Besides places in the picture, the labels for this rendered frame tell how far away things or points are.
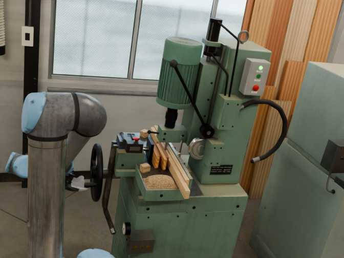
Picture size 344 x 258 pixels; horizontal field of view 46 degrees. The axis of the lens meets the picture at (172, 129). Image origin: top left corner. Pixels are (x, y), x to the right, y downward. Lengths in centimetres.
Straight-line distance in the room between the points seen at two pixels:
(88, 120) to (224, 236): 123
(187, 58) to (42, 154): 87
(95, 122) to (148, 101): 210
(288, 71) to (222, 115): 173
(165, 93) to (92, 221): 146
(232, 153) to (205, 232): 43
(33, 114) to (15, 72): 195
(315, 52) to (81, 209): 231
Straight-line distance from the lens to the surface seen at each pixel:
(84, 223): 307
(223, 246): 228
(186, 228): 211
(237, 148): 209
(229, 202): 211
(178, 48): 183
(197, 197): 202
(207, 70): 191
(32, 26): 295
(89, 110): 123
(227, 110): 188
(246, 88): 190
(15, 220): 311
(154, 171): 195
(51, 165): 124
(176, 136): 203
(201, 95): 194
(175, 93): 188
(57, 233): 135
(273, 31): 348
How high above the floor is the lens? 185
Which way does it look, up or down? 23 degrees down
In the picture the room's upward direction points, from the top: 10 degrees clockwise
